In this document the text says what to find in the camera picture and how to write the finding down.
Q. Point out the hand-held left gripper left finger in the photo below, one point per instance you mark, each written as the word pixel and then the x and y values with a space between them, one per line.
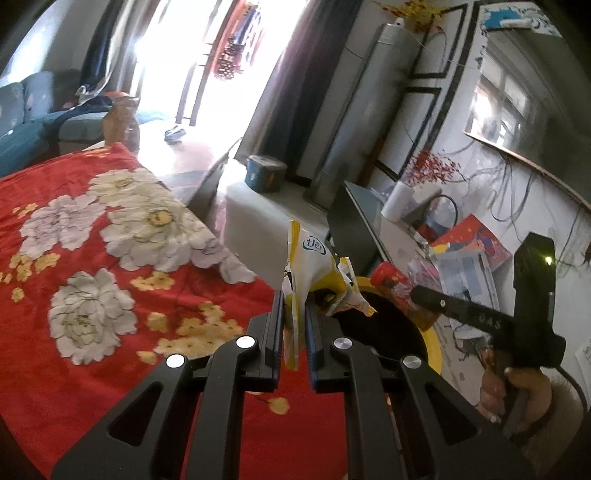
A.
pixel 277 337

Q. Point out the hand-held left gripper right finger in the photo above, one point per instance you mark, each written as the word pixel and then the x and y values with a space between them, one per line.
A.
pixel 310 341

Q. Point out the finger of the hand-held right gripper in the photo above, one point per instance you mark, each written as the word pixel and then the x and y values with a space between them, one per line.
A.
pixel 461 311

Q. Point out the red snack packet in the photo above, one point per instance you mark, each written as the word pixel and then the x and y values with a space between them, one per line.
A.
pixel 392 281

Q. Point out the yellow rimmed trash bin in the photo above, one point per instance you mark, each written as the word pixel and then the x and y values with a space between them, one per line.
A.
pixel 388 327

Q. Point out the yellow white snack packet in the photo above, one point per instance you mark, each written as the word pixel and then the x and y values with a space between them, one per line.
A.
pixel 314 263

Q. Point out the person's right forearm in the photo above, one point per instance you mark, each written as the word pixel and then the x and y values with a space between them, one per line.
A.
pixel 565 406

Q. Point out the person's right hand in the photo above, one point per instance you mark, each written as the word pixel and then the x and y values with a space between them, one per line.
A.
pixel 535 392

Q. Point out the printed paper sheet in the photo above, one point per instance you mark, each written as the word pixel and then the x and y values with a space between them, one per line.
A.
pixel 466 272

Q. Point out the red printed box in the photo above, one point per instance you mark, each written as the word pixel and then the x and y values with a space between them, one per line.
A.
pixel 475 240

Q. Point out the white paper towel roll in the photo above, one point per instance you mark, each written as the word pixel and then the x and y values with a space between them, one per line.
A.
pixel 397 203

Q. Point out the red berry branches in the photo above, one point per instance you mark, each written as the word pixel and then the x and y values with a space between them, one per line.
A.
pixel 434 166

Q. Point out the blue fabric stool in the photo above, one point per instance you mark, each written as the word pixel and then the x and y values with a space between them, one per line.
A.
pixel 265 175

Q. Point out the red floral blanket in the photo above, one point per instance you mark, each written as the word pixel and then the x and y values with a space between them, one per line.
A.
pixel 69 369

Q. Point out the grey standing air conditioner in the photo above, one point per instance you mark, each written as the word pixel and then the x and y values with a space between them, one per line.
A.
pixel 364 115

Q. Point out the grey window curtain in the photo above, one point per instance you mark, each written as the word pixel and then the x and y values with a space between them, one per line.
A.
pixel 295 83

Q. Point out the glass balcony door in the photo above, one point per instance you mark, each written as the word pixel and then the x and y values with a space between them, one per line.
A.
pixel 194 92

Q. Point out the brown paper bag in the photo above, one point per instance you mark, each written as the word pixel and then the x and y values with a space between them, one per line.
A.
pixel 119 124

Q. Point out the yellow artificial flowers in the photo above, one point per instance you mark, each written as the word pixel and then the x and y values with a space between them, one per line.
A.
pixel 415 14

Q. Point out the blue patterned sofa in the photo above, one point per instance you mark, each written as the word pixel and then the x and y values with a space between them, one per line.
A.
pixel 27 138

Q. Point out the dark blue window curtain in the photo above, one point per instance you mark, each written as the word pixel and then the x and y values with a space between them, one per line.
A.
pixel 111 46

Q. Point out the wall mounted television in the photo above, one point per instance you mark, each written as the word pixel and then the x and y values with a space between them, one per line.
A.
pixel 521 101

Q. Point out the blue white wall picture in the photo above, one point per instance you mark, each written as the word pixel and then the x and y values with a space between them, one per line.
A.
pixel 508 18

